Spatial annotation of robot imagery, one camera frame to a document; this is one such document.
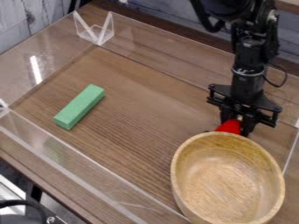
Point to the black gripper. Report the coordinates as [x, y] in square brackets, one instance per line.
[258, 111]

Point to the red plush strawberry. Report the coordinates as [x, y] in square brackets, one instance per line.
[230, 126]

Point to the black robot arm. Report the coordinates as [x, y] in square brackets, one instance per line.
[252, 20]

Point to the wooden oval bowl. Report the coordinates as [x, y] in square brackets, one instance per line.
[227, 181]

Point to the green rectangular block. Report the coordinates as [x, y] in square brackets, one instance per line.
[79, 106]

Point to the clear acrylic enclosure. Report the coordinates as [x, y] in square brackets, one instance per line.
[107, 168]

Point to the black metal bracket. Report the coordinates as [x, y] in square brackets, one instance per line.
[35, 196]

